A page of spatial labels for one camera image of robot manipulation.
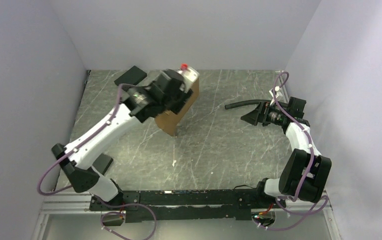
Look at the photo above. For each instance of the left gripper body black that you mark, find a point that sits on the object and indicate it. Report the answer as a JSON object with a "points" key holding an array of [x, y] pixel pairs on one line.
{"points": [[174, 103]]}

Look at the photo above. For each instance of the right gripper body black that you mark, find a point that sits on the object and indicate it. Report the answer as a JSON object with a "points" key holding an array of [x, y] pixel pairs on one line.
{"points": [[271, 115]]}

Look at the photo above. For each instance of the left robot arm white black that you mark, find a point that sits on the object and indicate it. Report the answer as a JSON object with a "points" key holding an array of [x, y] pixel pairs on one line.
{"points": [[77, 157]]}

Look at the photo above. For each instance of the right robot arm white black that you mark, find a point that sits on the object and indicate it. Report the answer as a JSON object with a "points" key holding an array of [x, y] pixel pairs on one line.
{"points": [[306, 171]]}

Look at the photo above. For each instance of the black flat box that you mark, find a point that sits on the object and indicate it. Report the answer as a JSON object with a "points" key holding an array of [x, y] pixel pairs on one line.
{"points": [[132, 76]]}

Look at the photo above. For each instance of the black foam tube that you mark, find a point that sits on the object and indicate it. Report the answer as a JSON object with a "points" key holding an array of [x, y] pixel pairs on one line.
{"points": [[243, 103]]}

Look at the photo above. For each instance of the black triangular plate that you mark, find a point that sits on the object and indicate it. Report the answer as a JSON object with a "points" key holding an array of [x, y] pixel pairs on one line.
{"points": [[102, 163]]}

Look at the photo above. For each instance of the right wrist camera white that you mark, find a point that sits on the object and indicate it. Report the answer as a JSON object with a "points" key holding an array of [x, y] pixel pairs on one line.
{"points": [[276, 92]]}

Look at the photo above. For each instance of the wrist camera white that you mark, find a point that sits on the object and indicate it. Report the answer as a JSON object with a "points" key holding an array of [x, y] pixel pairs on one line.
{"points": [[276, 92], [190, 76]]}

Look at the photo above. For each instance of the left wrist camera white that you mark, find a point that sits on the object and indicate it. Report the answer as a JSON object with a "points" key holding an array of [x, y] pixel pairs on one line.
{"points": [[190, 76]]}

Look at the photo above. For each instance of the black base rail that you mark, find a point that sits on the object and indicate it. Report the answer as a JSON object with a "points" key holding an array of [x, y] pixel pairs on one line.
{"points": [[162, 205]]}

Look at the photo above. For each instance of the aluminium frame rail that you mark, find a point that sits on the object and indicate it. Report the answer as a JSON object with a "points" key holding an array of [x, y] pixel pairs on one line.
{"points": [[65, 203]]}

